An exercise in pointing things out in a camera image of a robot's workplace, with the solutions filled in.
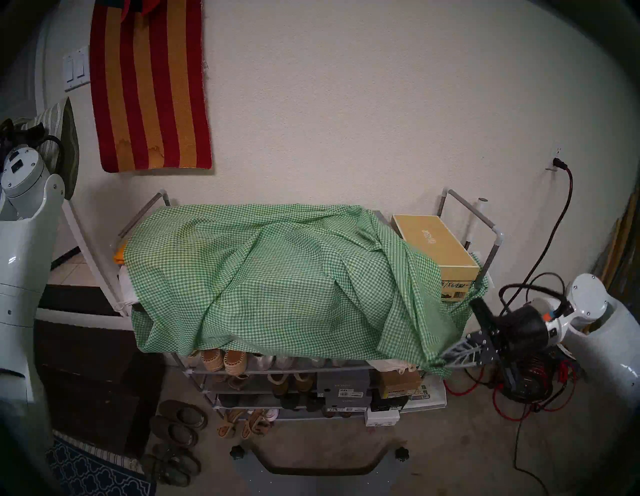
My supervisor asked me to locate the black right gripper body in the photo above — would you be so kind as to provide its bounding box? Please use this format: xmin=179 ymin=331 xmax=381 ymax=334
xmin=481 ymin=306 xmax=551 ymax=369

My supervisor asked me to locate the white light switch plate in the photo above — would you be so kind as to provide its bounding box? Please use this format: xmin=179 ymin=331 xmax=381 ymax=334
xmin=62 ymin=46 xmax=92 ymax=92

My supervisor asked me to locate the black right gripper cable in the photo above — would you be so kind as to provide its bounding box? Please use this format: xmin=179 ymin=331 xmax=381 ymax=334
xmin=499 ymin=272 xmax=572 ymax=321

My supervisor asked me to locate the cream fabric bag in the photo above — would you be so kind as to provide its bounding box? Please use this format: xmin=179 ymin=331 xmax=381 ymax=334
xmin=366 ymin=357 xmax=426 ymax=373

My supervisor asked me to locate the red yellow striped wall flag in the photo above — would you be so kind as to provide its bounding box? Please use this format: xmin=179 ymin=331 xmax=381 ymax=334
xmin=90 ymin=0 xmax=214 ymax=173

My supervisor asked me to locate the large grey shoe box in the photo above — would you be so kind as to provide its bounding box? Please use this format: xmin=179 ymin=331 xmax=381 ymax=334
xmin=316 ymin=370 xmax=371 ymax=397

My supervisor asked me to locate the black red cable reel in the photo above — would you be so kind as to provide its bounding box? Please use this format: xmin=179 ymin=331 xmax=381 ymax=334
xmin=495 ymin=350 xmax=563 ymax=405

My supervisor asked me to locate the olive strap sandal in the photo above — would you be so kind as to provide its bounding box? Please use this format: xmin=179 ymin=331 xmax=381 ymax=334
xmin=141 ymin=455 xmax=191 ymax=488
xmin=152 ymin=442 xmax=202 ymax=476

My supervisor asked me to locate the striped straw sun hat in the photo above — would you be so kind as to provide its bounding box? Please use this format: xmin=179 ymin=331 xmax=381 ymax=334
xmin=12 ymin=96 xmax=81 ymax=201

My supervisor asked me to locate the white bag with loop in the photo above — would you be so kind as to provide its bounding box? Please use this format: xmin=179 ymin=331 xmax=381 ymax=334
xmin=117 ymin=270 xmax=141 ymax=313

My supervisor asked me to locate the black shoe box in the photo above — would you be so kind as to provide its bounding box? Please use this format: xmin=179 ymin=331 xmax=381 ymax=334
xmin=370 ymin=392 xmax=411 ymax=412

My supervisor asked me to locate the dark brown slipper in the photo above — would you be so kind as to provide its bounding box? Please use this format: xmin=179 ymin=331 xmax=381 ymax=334
xmin=159 ymin=400 xmax=208 ymax=431
xmin=149 ymin=415 xmax=199 ymax=448

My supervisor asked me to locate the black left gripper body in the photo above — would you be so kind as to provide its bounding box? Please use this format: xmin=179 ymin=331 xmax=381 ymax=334
xmin=0 ymin=120 xmax=46 ymax=151

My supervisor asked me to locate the flat white box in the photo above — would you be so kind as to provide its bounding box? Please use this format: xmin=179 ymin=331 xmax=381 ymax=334
xmin=407 ymin=375 xmax=448 ymax=412

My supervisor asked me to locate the small white box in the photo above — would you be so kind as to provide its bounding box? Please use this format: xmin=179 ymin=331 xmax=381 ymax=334
xmin=365 ymin=407 xmax=401 ymax=427

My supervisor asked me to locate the grey metal shoe rack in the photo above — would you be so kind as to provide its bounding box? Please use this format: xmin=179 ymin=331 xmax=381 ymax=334
xmin=114 ymin=187 xmax=505 ymax=421

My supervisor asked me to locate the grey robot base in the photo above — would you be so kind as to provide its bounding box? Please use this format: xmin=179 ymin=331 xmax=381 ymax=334
xmin=231 ymin=440 xmax=411 ymax=496

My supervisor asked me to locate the tan shoe box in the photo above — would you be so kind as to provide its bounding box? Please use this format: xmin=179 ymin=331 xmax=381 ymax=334
xmin=391 ymin=214 xmax=482 ymax=303

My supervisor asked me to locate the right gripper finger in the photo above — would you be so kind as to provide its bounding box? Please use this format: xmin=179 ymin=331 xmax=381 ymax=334
xmin=469 ymin=298 xmax=499 ymax=336
xmin=439 ymin=335 xmax=497 ymax=370

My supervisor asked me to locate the grey labelled shoe box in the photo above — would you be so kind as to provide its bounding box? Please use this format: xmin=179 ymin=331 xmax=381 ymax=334
xmin=325 ymin=392 xmax=373 ymax=413

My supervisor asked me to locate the brown cardboard box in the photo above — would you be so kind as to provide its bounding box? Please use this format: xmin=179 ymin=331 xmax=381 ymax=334
xmin=377 ymin=369 xmax=423 ymax=399

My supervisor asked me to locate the green checked cloth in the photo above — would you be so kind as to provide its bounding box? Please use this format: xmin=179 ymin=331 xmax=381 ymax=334
xmin=123 ymin=202 xmax=490 ymax=379

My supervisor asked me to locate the red loose floor cable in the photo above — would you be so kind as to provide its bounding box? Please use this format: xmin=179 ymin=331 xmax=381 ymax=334
xmin=442 ymin=357 xmax=578 ymax=422

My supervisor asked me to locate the tan strappy sandal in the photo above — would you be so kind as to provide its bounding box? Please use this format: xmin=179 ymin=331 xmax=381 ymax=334
xmin=216 ymin=409 xmax=244 ymax=440
xmin=241 ymin=409 xmax=273 ymax=440

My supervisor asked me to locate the blue patterned rug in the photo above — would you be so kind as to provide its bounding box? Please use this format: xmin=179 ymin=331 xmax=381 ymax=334
xmin=47 ymin=435 xmax=158 ymax=496

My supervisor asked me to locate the thin black floor cable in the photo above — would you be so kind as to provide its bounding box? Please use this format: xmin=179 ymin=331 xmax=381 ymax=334
xmin=512 ymin=419 xmax=550 ymax=496

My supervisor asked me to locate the leaning wooden plank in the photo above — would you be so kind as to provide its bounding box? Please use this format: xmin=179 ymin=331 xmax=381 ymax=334
xmin=602 ymin=215 xmax=626 ymax=291
xmin=612 ymin=190 xmax=640 ymax=306

